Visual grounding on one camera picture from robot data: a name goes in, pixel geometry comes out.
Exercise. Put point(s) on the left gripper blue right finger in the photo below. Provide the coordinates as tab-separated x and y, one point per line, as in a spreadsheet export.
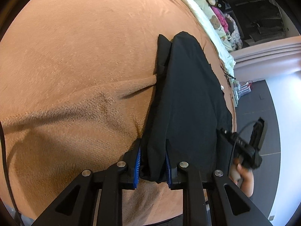
168	171

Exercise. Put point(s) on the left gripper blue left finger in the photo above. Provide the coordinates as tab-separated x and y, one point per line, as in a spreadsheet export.
137	169

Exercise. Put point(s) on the black collared shirt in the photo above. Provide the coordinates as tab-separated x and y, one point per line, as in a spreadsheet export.
187	113

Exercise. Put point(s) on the pink clothing pile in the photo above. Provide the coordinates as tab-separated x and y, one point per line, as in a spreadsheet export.
221	18

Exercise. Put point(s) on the person's right hand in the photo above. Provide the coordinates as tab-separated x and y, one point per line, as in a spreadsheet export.
241	173

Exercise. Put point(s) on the white bedside cabinet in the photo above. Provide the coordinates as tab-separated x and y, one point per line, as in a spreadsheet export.
240	89

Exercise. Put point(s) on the white light-blue blanket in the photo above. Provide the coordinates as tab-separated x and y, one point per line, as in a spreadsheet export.
203	20

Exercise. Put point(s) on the pink right curtain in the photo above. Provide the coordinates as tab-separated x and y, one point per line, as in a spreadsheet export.
267	60

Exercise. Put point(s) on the orange-brown duvet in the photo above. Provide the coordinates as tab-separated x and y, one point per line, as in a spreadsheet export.
77	79

